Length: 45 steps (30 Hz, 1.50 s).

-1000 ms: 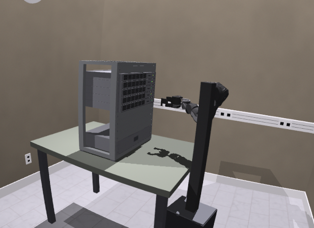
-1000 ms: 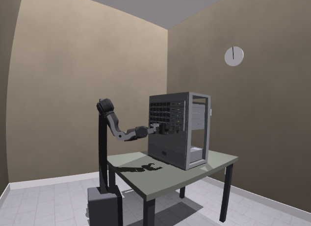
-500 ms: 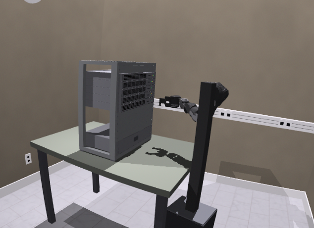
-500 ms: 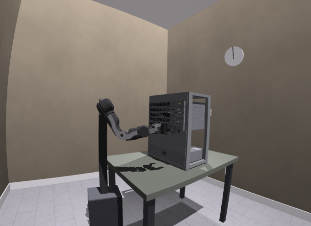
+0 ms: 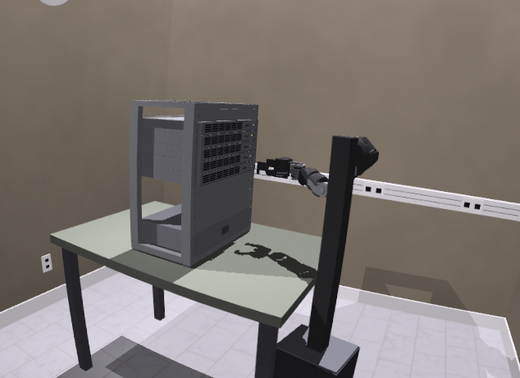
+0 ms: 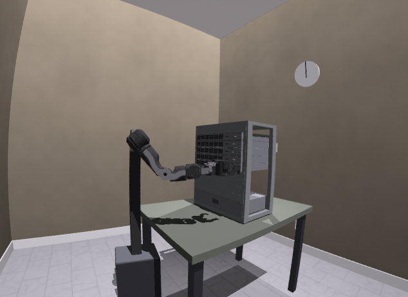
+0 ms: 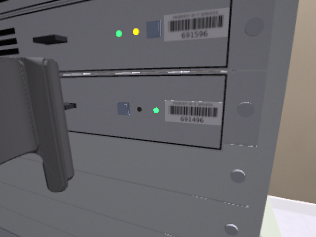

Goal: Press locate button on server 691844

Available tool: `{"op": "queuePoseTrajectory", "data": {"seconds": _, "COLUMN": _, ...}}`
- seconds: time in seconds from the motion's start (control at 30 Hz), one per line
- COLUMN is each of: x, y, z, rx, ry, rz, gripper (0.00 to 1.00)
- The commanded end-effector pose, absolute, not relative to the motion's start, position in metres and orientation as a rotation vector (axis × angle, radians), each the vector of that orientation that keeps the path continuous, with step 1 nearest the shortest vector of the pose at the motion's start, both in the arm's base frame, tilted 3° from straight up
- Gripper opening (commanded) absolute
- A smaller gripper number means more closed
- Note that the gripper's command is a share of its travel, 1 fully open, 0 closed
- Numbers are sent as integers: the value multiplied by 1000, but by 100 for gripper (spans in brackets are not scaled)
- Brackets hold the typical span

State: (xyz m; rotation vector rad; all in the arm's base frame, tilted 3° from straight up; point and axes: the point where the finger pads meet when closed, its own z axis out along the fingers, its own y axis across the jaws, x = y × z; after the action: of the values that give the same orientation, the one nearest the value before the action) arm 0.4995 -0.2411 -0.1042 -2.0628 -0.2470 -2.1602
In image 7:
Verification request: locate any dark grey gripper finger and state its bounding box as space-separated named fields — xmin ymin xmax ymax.
xmin=0 ymin=57 xmax=74 ymax=192

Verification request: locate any grey server rack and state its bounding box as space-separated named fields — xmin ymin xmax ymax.
xmin=0 ymin=0 xmax=299 ymax=237

